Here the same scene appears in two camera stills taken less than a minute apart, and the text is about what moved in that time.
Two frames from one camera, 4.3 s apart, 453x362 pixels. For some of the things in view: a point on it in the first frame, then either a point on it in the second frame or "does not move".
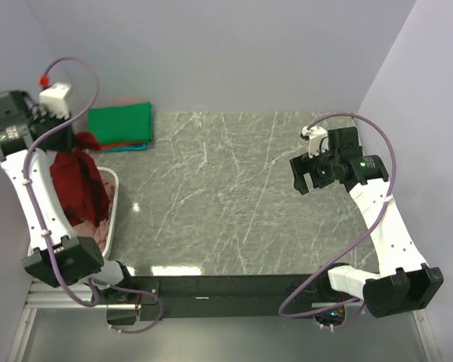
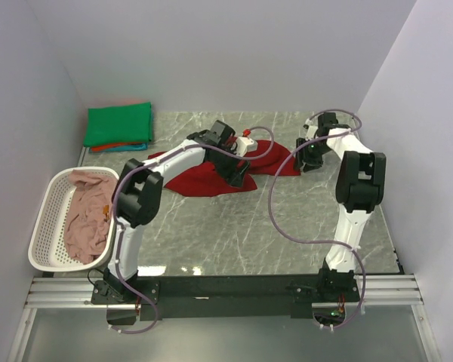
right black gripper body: [322, 169] to [313, 152]
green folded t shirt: [121, 124] does not move
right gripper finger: [300, 185] to [300, 154]
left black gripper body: [58, 140] to [226, 164]
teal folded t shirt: [136, 147] does not move
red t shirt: [78, 181] to [266, 158]
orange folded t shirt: [107, 145] does not move
